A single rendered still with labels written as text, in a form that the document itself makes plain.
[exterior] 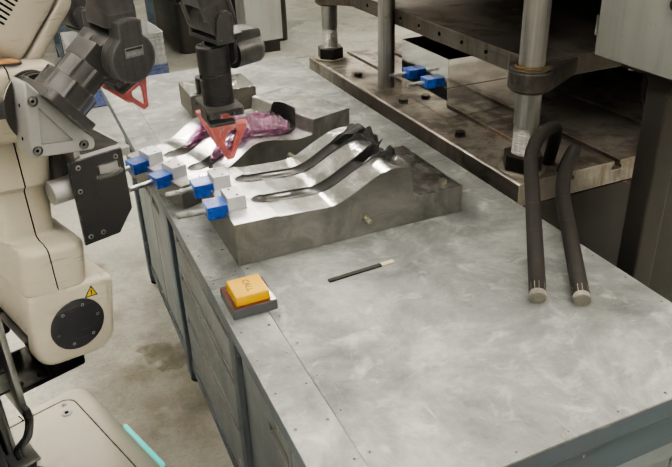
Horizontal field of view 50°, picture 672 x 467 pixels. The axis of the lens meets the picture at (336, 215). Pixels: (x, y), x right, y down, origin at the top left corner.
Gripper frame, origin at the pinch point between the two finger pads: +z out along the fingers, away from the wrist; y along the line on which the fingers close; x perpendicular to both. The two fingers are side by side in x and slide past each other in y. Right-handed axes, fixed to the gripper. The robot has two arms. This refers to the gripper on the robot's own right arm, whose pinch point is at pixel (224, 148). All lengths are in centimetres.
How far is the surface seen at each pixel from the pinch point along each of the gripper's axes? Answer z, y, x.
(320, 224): 16.4, -8.1, -15.1
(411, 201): 16.5, -8.1, -35.5
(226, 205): 10.8, -1.9, 1.6
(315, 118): 10.3, 32.4, -31.4
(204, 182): 10.5, 9.9, 2.7
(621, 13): -15, -9, -85
